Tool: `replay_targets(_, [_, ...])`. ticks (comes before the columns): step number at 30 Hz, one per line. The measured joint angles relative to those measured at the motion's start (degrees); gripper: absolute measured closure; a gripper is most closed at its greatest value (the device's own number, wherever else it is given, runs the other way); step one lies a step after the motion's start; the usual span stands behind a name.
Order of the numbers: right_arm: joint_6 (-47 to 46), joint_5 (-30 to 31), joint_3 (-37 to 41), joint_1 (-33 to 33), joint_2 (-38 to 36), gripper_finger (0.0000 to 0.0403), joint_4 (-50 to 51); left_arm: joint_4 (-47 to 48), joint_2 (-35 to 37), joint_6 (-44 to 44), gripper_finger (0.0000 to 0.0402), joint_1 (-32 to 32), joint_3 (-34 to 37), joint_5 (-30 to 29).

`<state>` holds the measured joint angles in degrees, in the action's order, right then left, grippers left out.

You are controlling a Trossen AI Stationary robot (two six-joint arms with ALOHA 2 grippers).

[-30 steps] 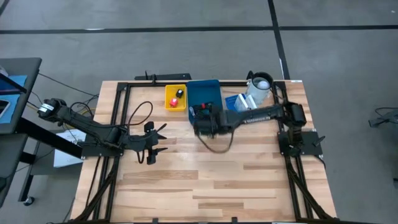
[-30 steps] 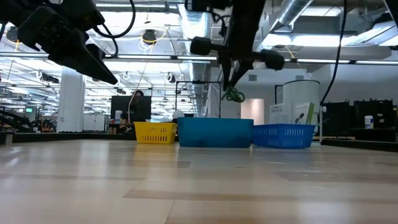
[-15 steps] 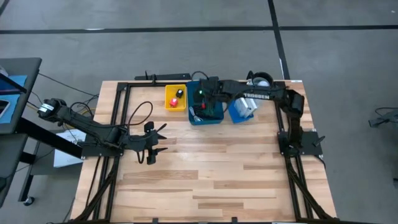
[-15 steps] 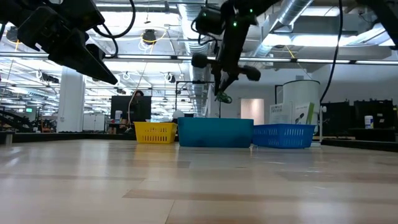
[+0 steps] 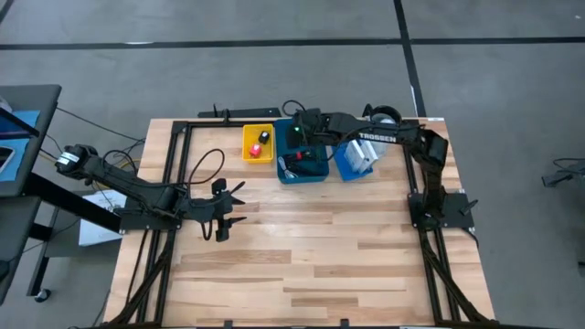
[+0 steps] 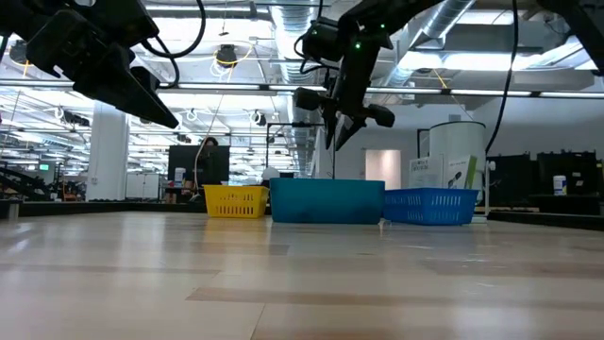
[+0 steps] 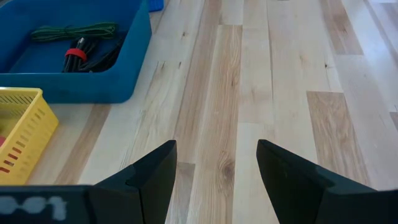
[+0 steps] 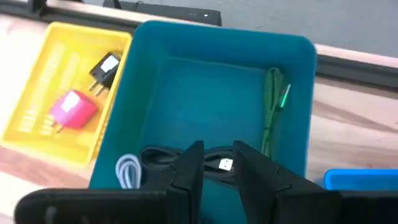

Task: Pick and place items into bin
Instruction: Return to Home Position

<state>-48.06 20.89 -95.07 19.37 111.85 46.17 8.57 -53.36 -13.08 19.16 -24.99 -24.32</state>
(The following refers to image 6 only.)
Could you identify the overhead LED light bar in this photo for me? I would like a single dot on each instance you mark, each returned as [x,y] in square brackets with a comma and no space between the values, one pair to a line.
[217,86]

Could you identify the tall translucent cylinder container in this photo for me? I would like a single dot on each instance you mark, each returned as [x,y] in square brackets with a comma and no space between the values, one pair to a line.
[458,139]

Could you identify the yellow plastic basket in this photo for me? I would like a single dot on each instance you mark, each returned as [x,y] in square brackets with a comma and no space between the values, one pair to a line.
[236,203]

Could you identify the black storage cabinet row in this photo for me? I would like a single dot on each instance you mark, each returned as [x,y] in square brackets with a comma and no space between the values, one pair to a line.
[519,179]

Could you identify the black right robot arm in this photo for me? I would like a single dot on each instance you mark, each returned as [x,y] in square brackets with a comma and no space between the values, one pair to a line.
[387,11]

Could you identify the person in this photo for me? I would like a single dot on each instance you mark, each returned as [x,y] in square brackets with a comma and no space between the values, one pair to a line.
[210,141]

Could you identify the white round object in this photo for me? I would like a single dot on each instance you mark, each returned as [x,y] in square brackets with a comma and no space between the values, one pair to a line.
[270,174]

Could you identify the white low cabinet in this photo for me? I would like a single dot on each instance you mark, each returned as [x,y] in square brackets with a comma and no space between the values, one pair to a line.
[141,186]

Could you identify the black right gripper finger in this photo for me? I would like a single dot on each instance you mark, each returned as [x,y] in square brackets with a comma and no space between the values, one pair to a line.
[350,128]
[330,127]

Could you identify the black metal frame stand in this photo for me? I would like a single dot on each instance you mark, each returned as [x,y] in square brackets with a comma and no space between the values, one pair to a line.
[283,124]

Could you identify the silver spiral air duct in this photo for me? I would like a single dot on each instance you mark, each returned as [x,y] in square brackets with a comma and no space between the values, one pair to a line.
[288,38]
[453,14]

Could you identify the teal plastic bin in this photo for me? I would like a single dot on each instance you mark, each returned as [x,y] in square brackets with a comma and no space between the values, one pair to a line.
[325,200]

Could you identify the blue plastic basket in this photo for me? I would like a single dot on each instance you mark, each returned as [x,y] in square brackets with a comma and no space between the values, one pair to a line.
[431,208]

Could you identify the white cardboard product box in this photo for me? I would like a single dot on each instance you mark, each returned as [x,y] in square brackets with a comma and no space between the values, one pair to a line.
[424,172]
[460,172]

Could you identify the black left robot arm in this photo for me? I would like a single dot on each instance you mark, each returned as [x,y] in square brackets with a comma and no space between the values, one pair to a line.
[19,14]

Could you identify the black computer monitor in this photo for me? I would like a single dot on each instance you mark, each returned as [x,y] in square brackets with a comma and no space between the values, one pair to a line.
[181,163]

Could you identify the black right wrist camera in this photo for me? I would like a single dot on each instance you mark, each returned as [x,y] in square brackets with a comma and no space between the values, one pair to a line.
[321,40]

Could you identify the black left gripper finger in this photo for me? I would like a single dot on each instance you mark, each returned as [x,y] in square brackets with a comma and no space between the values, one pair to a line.
[122,94]

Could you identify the white wipes canister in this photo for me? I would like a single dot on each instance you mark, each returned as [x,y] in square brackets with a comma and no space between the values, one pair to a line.
[559,185]
[179,177]

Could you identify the black ceiling-hung camera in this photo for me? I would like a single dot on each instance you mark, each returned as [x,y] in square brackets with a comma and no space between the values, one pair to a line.
[226,56]

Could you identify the white building pillar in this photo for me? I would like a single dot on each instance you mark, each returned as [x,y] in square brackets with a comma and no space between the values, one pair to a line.
[108,151]

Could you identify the black aluminium table frame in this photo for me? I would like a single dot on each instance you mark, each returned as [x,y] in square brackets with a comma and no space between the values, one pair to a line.
[94,208]

